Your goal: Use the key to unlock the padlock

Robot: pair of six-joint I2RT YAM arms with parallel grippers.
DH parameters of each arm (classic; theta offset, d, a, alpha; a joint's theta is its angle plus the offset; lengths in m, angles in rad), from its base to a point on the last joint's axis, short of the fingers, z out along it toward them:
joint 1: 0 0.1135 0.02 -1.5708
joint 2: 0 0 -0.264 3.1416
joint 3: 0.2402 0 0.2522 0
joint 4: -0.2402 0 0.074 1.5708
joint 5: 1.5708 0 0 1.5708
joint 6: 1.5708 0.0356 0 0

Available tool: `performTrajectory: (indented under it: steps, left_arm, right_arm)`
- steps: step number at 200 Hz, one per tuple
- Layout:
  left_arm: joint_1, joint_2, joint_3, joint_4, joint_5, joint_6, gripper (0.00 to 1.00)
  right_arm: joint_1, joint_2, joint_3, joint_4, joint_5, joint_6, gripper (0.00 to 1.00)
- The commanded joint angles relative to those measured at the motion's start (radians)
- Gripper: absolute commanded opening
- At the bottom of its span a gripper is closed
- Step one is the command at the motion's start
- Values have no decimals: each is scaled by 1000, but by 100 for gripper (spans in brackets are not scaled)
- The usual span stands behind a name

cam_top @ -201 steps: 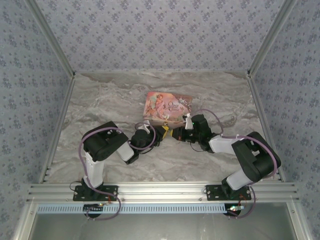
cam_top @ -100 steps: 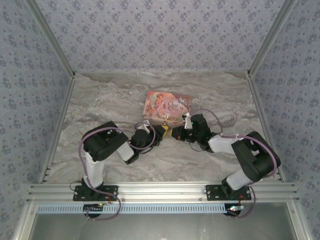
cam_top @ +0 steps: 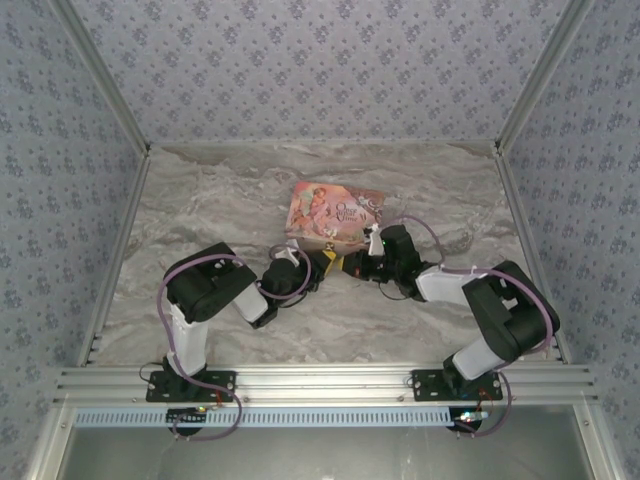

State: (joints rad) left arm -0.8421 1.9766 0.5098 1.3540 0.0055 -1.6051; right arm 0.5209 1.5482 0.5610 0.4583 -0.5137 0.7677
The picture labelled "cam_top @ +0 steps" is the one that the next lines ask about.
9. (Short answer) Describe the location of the pink fairy-tale picture book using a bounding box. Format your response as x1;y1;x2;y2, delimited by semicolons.
283;180;387;251

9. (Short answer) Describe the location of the small black circuit board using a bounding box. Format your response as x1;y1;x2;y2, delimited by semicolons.
448;408;490;432
166;406;210;427

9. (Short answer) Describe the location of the grey metal panel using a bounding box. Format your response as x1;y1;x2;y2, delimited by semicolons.
57;424;591;480

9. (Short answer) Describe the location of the thin black cable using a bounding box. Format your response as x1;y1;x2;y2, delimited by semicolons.
377;279;419;303

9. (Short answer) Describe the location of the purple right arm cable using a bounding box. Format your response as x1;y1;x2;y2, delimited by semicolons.
382;214;559;354

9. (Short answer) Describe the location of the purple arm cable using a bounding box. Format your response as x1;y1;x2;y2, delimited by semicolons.
158;243;314;362
382;214;559;354

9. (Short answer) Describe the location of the aluminium front frame rail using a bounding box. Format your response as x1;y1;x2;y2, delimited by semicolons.
52;363;600;407

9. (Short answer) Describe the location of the aluminium frame rail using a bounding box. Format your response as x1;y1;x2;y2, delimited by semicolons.
52;363;600;407
27;404;76;480
573;403;626;480

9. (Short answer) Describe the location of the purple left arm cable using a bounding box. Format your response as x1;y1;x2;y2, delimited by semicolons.
158;243;314;362

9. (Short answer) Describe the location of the aluminium table side rail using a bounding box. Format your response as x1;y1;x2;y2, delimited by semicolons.
74;144;152;369
492;142;572;364

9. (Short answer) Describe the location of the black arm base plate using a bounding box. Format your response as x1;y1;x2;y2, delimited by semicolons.
144;368;237;403
410;368;504;403

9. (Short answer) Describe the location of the white slotted cable duct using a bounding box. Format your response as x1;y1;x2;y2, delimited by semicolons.
74;407;454;430

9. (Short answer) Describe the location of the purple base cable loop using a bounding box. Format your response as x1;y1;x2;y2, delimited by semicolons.
455;372;512;441
171;394;245;444

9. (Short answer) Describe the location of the aluminium frame corner post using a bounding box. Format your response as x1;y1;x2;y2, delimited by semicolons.
493;0;597;151

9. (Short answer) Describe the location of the aluminium lower frame rail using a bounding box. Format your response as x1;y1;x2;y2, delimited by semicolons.
573;403;626;480
27;404;76;480

